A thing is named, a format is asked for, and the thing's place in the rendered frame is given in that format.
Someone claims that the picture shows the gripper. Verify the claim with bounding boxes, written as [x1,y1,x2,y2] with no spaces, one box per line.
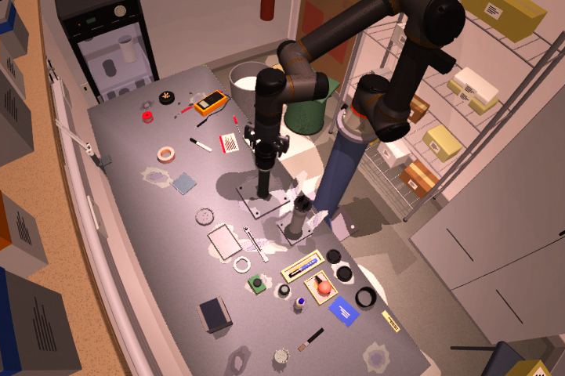
[243,116,291,157]

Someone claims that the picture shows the black zoom lens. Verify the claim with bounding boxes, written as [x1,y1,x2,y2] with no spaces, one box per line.
[255,143,279,201]

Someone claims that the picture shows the grey peg with black top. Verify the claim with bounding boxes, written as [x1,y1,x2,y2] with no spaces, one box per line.
[288,194,314,237]

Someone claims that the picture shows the red striped white card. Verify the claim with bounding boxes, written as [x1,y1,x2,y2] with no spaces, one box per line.
[219,132,241,154]

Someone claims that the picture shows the green bin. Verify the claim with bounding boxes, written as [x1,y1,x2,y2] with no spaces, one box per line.
[283,78,341,136]

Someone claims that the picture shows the white bucket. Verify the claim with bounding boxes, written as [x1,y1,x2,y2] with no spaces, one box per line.
[229,60,272,110]

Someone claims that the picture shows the orange multimeter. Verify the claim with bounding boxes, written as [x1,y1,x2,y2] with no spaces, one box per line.
[194,90,229,118]

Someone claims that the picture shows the blue-grey cloth square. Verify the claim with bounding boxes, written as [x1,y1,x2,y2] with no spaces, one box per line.
[171,172,198,196]

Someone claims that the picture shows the brown notice board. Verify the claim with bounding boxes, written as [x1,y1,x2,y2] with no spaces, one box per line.
[295,0,359,81]

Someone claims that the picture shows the small white box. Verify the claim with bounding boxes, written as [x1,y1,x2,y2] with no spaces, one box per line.
[377,139,412,169]

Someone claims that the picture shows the yellow tray with blue pen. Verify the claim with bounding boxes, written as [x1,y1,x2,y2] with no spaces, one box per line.
[281,250,326,284]

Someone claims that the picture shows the green box with black button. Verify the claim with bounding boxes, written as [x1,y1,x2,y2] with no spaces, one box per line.
[247,274,268,295]

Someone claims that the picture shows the small brown box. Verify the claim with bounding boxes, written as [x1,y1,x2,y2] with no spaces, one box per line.
[407,95,431,125]

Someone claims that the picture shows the yellow tray with red blower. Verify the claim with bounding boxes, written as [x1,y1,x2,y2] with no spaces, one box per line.
[303,269,339,306]

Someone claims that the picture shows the dark blue box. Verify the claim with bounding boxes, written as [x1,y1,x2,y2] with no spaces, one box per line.
[196,295,234,334]

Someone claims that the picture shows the blue card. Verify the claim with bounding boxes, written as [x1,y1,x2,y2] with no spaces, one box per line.
[328,295,361,328]

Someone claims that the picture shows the black glass-door cabinet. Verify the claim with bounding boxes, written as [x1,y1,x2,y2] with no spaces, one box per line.
[55,0,161,103]

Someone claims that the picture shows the flat yellow box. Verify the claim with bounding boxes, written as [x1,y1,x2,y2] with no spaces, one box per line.
[446,78,499,117]

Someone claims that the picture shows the yellow label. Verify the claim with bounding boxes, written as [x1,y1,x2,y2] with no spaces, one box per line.
[381,309,401,334]

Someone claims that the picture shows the dark grey box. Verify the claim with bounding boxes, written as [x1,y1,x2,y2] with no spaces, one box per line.
[0,60,35,175]

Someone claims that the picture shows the grey box orange stripe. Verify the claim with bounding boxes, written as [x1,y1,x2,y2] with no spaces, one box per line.
[0,175,50,279]
[0,18,27,100]

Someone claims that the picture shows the large yellow box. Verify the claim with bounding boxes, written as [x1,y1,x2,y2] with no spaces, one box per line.
[459,0,549,44]

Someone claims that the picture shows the grey cupboard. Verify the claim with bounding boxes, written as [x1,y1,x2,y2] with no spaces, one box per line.
[409,65,565,345]

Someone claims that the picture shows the large grey box blue stripe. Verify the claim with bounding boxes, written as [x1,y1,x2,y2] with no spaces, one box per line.
[0,260,84,376]

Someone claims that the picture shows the grey lens base plate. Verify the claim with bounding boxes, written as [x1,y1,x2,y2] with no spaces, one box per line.
[234,180,293,221]

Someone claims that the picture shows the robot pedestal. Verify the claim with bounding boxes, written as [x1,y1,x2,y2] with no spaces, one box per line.
[312,107,382,241]

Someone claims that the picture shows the grey peg base plate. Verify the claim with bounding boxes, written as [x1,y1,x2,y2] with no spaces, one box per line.
[276,217,323,246]

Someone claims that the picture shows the black lens hood ring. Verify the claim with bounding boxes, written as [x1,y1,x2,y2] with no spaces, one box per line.
[354,286,378,309]

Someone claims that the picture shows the white wall rail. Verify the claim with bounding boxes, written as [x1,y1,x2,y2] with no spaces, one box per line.
[46,58,157,376]

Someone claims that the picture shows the black-handled brush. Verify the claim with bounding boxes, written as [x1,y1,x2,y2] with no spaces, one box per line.
[297,327,325,353]

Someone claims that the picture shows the wire shelf unit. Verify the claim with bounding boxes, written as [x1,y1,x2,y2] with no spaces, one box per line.
[328,0,565,222]

